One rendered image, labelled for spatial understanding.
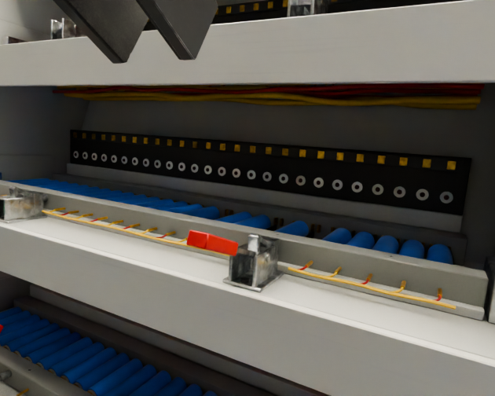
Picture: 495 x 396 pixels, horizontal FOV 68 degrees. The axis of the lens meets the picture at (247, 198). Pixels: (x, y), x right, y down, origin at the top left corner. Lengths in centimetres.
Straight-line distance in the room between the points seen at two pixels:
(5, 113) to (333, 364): 54
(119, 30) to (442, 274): 22
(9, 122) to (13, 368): 33
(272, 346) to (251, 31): 22
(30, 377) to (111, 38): 37
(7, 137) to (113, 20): 47
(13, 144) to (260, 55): 44
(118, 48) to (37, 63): 29
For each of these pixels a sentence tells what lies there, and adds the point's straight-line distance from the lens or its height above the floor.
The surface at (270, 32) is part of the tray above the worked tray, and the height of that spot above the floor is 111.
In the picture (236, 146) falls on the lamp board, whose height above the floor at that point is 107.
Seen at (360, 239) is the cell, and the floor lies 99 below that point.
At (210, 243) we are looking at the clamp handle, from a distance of 19.
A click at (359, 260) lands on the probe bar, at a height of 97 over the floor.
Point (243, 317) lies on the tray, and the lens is 24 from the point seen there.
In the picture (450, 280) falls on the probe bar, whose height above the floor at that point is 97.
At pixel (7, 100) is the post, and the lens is 63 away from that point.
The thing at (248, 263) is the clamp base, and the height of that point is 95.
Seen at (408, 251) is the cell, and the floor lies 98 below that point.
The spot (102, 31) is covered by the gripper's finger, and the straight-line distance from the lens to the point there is 18.
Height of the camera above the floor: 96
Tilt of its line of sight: 8 degrees up
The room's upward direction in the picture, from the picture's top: 13 degrees clockwise
